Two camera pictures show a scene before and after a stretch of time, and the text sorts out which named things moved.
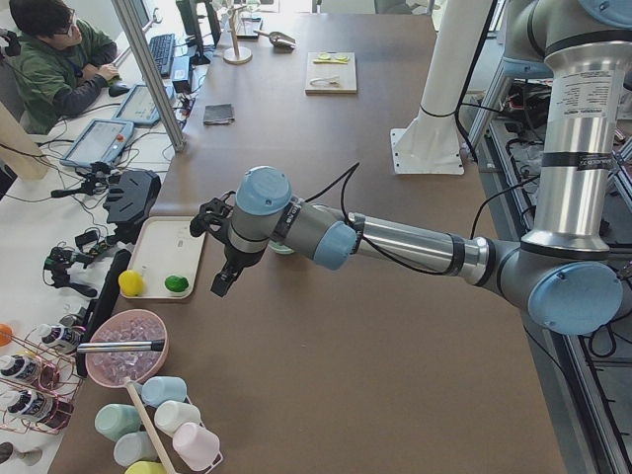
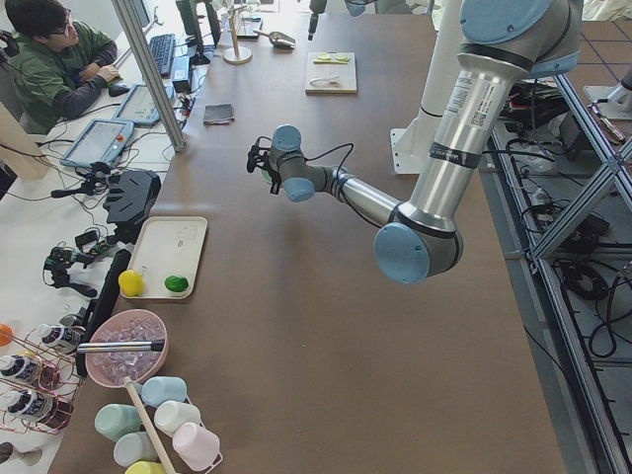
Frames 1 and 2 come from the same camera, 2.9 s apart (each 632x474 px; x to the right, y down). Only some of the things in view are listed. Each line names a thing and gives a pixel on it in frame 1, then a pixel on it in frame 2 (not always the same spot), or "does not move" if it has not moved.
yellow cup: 146,467 does not move
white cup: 172,414 does not move
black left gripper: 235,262 to 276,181
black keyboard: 163,47 does not move
